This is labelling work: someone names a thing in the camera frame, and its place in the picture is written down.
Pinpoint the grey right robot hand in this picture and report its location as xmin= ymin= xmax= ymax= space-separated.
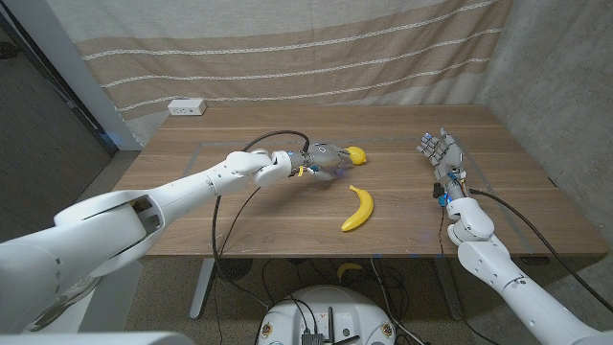
xmin=416 ymin=126 xmax=468 ymax=198

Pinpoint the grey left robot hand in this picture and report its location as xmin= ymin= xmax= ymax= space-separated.
xmin=301 ymin=141 xmax=353 ymax=182

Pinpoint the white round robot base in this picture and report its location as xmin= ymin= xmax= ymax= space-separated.
xmin=257 ymin=285 xmax=397 ymax=345

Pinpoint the yellow toy lemon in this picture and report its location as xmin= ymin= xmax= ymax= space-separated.
xmin=345 ymin=146 xmax=368 ymax=167

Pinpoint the yellow toy banana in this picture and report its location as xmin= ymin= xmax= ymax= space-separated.
xmin=340 ymin=184 xmax=375 ymax=233

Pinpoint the small yellow banana under table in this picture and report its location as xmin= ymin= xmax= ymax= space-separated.
xmin=336 ymin=262 xmax=364 ymax=283

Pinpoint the beige striped cloth backdrop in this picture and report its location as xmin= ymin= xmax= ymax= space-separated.
xmin=45 ymin=0 xmax=513 ymax=148

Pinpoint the grey metal table leg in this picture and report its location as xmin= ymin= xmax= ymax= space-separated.
xmin=189 ymin=257 xmax=216 ymax=321
xmin=433 ymin=256 xmax=465 ymax=321

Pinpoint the black round floor fan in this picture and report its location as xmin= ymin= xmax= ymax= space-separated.
xmin=215 ymin=257 xmax=254 ymax=282

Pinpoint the white power outlet box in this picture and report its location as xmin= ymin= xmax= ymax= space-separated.
xmin=167 ymin=97 xmax=208 ymax=117

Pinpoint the white pillar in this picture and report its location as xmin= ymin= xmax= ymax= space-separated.
xmin=2 ymin=0 xmax=143 ymax=152

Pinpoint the white robot torso edge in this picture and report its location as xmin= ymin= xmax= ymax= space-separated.
xmin=0 ymin=331 xmax=195 ymax=345

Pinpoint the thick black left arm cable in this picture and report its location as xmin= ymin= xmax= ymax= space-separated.
xmin=212 ymin=129 xmax=311 ymax=308

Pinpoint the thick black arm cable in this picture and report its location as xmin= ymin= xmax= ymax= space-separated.
xmin=468 ymin=188 xmax=613 ymax=312
xmin=212 ymin=129 xmax=311 ymax=308

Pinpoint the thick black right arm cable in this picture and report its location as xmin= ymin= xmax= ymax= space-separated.
xmin=468 ymin=188 xmax=613 ymax=312

